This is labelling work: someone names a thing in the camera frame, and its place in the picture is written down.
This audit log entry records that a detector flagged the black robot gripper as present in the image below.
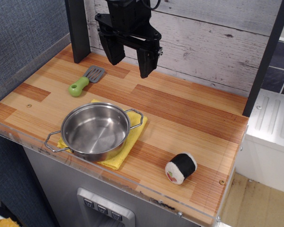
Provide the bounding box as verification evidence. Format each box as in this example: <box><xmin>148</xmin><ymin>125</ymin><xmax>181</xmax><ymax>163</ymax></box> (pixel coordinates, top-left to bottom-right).
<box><xmin>95</xmin><ymin>0</ymin><xmax>162</xmax><ymax>79</ymax></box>

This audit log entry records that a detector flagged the green handled grey spatula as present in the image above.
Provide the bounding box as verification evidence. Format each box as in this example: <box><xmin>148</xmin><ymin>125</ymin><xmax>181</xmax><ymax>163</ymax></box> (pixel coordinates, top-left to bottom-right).
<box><xmin>68</xmin><ymin>65</ymin><xmax>105</xmax><ymax>97</ymax></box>

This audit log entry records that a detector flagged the yellow cloth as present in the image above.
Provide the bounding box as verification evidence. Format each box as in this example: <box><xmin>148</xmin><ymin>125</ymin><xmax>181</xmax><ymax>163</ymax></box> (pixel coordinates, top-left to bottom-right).
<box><xmin>56</xmin><ymin>98</ymin><xmax>149</xmax><ymax>170</ymax></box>

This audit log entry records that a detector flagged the stainless steel pot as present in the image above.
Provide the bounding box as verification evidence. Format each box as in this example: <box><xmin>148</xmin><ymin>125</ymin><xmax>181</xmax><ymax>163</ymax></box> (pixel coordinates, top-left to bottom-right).
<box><xmin>44</xmin><ymin>102</ymin><xmax>144</xmax><ymax>163</ymax></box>

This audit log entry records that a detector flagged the plush sushi roll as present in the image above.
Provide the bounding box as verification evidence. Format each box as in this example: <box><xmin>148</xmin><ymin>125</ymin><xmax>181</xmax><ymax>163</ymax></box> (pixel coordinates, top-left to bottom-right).
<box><xmin>165</xmin><ymin>152</ymin><xmax>197</xmax><ymax>185</ymax></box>

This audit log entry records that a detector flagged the clear acrylic front guard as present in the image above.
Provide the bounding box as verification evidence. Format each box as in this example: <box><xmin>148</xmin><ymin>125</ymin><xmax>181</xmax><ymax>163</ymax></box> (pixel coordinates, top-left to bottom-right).
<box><xmin>0</xmin><ymin>123</ymin><xmax>221</xmax><ymax>227</ymax></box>

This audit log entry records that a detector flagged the silver dispenser panel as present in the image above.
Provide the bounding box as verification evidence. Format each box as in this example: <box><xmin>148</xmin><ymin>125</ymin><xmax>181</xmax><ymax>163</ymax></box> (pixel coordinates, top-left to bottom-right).
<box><xmin>77</xmin><ymin>187</ymin><xmax>136</xmax><ymax>227</ymax></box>

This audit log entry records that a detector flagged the white ribbed cabinet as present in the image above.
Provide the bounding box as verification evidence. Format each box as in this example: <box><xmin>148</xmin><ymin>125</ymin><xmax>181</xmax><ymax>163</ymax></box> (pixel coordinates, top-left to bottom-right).
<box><xmin>235</xmin><ymin>89</ymin><xmax>284</xmax><ymax>192</ymax></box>

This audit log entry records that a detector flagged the yellow object bottom left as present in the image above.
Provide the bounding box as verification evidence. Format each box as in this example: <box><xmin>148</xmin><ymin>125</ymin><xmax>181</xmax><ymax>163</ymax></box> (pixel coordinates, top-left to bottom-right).
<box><xmin>0</xmin><ymin>218</ymin><xmax>20</xmax><ymax>227</ymax></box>

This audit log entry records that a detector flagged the dark left post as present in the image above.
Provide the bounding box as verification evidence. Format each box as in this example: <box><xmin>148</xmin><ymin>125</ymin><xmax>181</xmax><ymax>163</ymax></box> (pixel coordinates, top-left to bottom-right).
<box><xmin>64</xmin><ymin>0</ymin><xmax>90</xmax><ymax>63</ymax></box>

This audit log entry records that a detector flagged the dark post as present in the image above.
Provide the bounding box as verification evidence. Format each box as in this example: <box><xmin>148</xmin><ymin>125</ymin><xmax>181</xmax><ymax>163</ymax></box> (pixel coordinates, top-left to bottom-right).
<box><xmin>64</xmin><ymin>0</ymin><xmax>90</xmax><ymax>63</ymax></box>
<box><xmin>242</xmin><ymin>0</ymin><xmax>284</xmax><ymax>117</ymax></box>

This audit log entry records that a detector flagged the dark right post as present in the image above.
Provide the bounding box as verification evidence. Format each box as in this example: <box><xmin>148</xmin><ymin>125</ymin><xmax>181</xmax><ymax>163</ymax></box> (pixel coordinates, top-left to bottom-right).
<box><xmin>242</xmin><ymin>0</ymin><xmax>284</xmax><ymax>117</ymax></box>

